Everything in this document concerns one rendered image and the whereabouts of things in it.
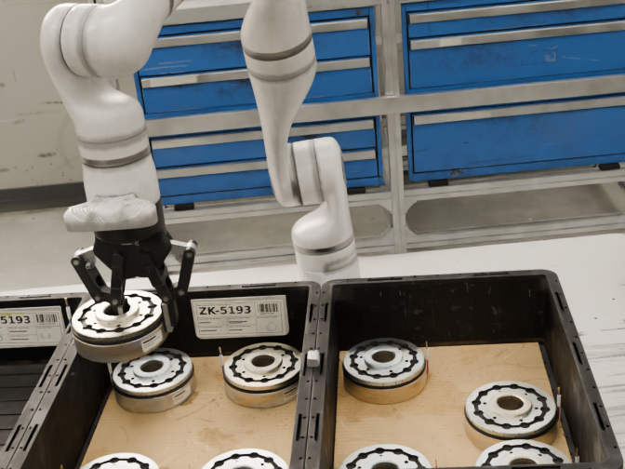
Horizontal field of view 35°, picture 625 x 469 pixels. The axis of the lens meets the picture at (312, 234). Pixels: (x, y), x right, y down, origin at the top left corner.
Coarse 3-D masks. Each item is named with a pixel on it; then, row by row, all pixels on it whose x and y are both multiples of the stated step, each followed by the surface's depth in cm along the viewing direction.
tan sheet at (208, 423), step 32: (224, 384) 127; (128, 416) 123; (160, 416) 122; (192, 416) 122; (224, 416) 121; (256, 416) 120; (288, 416) 120; (96, 448) 117; (128, 448) 117; (160, 448) 116; (192, 448) 116; (224, 448) 115; (256, 448) 115; (288, 448) 114
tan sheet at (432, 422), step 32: (448, 352) 130; (480, 352) 129; (512, 352) 128; (448, 384) 123; (480, 384) 122; (544, 384) 121; (352, 416) 119; (384, 416) 118; (416, 416) 118; (448, 416) 117; (352, 448) 113; (416, 448) 112; (448, 448) 112
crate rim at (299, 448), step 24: (144, 288) 131; (192, 288) 130; (216, 288) 130; (240, 288) 129; (264, 288) 129; (288, 288) 129; (312, 288) 127; (312, 312) 122; (312, 336) 117; (72, 360) 117; (48, 408) 108; (24, 456) 101
